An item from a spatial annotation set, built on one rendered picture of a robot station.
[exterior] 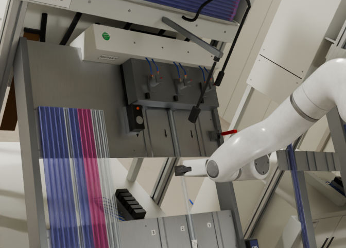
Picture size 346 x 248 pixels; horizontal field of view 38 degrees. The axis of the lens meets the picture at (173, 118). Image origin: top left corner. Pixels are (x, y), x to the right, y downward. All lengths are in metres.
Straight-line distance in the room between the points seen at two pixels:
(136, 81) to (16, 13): 0.39
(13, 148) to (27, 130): 0.75
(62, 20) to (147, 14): 0.26
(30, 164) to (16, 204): 0.47
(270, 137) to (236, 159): 0.10
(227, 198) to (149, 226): 0.35
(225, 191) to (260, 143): 0.47
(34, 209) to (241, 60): 4.04
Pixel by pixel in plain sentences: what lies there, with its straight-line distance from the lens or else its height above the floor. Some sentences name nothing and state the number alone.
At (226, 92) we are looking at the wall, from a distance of 5.22.
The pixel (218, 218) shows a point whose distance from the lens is 1.63.
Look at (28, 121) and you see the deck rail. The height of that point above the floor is 1.04.
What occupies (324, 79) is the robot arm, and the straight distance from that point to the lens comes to 1.16.
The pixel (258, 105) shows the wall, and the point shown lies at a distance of 4.98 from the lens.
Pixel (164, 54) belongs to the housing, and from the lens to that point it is 1.57.
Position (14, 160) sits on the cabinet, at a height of 0.62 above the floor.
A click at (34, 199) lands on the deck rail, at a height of 0.91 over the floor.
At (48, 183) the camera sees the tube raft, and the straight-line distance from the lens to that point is 1.30.
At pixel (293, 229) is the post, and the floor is 0.79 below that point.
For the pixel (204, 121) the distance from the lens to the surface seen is 1.70.
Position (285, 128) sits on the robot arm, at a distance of 1.23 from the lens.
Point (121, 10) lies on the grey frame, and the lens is 1.47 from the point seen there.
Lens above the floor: 1.61
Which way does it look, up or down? 20 degrees down
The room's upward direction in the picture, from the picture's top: 21 degrees clockwise
